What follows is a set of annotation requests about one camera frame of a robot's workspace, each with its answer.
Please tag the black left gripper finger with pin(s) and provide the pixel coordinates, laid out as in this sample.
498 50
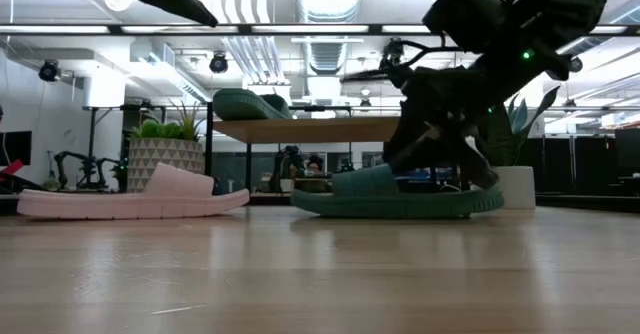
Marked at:
180 6

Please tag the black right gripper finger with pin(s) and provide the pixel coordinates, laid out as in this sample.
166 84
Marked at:
475 166
410 146

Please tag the green rubber slide sandal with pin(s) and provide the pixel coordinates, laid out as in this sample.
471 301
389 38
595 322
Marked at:
240 106
400 206

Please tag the pink rubber slide sandal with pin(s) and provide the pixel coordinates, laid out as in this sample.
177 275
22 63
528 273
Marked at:
125 206

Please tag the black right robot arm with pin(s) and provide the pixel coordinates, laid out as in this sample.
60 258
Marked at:
550 14

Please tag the background black robot arm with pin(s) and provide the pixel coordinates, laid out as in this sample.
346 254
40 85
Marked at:
62 166
112 169

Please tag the wooden shelf with black legs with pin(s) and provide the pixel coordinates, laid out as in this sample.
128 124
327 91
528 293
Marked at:
310 130

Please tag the snake plant in white pot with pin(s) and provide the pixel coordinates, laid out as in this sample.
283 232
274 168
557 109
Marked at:
517 186

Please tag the black ceiling spotlight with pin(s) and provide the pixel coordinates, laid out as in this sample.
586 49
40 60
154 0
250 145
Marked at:
393 51
218 63
576 64
48 70

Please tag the person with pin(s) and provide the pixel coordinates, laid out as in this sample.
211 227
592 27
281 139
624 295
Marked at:
315 164

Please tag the green plant in patterned pot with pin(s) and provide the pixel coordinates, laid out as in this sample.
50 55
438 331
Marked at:
165 156

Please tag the red flat object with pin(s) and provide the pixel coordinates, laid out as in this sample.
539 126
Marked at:
11 169

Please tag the black wall monitor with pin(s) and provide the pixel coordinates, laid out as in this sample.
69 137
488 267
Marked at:
15 149

